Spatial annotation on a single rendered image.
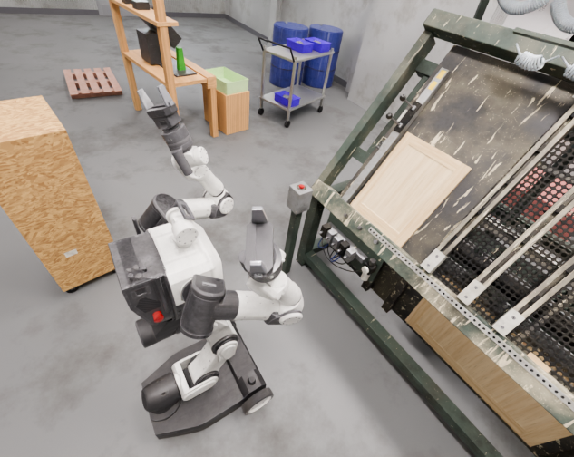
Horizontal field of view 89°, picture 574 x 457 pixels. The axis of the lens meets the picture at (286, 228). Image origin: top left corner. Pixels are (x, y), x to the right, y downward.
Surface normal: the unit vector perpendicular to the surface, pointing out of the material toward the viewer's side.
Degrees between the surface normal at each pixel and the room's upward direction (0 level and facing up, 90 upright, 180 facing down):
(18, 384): 0
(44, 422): 0
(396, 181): 56
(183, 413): 0
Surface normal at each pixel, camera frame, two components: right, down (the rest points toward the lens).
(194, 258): 0.12, -0.71
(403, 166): -0.61, -0.13
